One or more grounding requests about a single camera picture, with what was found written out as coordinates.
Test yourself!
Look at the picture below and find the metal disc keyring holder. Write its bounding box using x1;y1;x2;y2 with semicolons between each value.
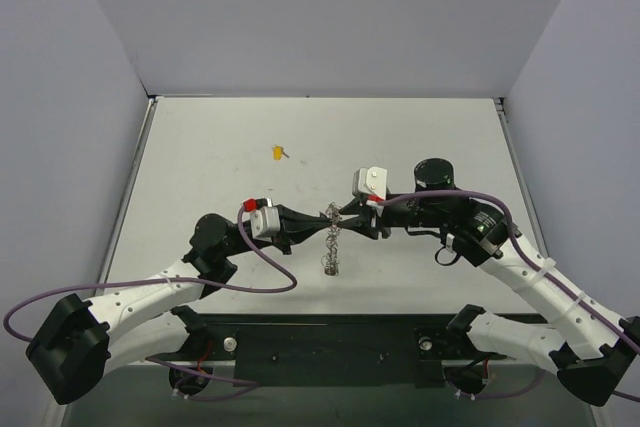
321;203;341;277

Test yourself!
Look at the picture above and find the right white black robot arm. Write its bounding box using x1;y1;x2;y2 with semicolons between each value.
339;158;639;407

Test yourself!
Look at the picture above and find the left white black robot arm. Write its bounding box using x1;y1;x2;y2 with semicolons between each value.
26;199;331;405

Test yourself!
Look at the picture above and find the yellow tagged key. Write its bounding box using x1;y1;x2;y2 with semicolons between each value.
272;145;290;161

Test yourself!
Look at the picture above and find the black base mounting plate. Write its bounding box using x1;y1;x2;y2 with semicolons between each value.
159;314;487;388

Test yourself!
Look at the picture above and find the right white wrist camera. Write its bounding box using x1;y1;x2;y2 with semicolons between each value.
352;167;388;200

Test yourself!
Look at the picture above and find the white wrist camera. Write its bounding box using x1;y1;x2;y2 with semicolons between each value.
242;198;281;240
352;167;388;200

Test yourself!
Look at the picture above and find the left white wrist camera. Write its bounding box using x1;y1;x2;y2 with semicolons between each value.
242;198;281;240

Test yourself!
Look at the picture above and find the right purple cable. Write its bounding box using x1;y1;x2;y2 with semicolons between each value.
377;189;640;403

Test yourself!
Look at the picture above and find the purple cable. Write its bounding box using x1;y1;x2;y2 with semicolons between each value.
3;206;299;402
377;189;640;403

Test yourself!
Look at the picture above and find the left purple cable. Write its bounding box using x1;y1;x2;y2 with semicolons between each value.
3;206;299;402

